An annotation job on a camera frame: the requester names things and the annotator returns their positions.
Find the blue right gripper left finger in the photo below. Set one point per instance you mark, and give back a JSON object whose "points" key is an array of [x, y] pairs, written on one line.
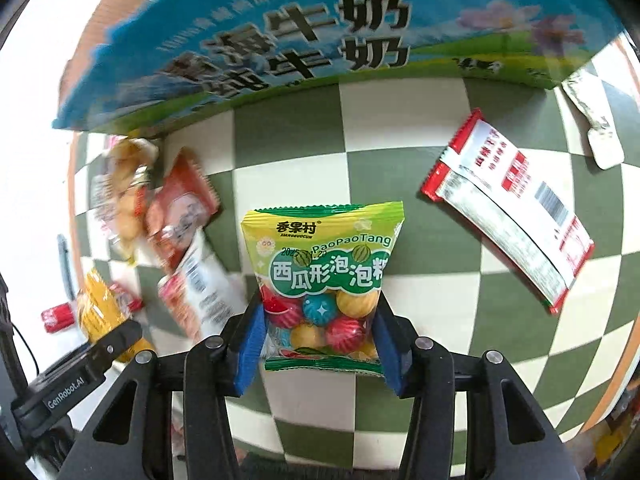
{"points": [[219, 366]]}

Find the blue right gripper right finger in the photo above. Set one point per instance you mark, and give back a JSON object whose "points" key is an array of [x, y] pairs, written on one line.
{"points": [[418, 368]]}

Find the small red snack packet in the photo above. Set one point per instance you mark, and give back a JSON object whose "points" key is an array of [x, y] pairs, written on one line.
{"points": [[59, 318]]}

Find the white cookie snack packet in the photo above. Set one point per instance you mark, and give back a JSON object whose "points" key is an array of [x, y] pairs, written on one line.
{"points": [[200, 294]]}

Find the yellow snack packet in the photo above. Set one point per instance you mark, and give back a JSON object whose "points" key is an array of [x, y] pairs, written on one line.
{"points": [[102, 306]]}

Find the green gumball candy bag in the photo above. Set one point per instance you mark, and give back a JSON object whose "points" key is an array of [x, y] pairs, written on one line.
{"points": [[319, 271]]}

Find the brown cookie snack packet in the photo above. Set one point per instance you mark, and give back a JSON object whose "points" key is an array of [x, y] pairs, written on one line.
{"points": [[185, 203]]}

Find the red white biscuit packet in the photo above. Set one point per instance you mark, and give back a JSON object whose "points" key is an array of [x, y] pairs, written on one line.
{"points": [[496, 187]]}

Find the white puff snack bag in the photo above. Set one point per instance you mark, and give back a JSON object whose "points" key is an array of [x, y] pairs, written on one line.
{"points": [[121, 192]]}

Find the blue-grey smartphone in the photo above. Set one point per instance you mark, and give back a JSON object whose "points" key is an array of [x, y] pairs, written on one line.
{"points": [[65, 267]]}

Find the clear small sauce sachet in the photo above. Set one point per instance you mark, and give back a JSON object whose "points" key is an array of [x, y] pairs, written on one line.
{"points": [[587, 93]]}

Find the open cardboard milk box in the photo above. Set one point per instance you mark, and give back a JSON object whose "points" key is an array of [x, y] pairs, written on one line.
{"points": [[172, 59]]}

